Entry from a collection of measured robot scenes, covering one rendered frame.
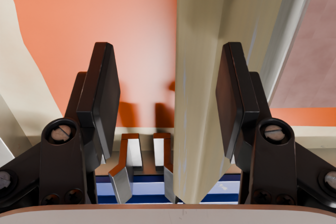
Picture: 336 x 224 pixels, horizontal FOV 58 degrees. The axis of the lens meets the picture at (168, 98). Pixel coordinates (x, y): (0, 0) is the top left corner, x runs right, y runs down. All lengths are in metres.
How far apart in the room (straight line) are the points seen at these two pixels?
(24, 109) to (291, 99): 0.29
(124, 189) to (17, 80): 0.16
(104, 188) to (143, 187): 0.05
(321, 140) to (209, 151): 0.23
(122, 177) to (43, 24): 0.17
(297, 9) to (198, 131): 0.10
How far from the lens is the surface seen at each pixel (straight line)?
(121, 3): 0.25
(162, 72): 0.30
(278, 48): 0.22
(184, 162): 0.25
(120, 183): 0.33
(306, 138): 0.42
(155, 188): 0.40
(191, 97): 0.18
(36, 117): 0.38
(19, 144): 0.40
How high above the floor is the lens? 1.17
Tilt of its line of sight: 42 degrees down
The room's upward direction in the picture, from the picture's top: 179 degrees clockwise
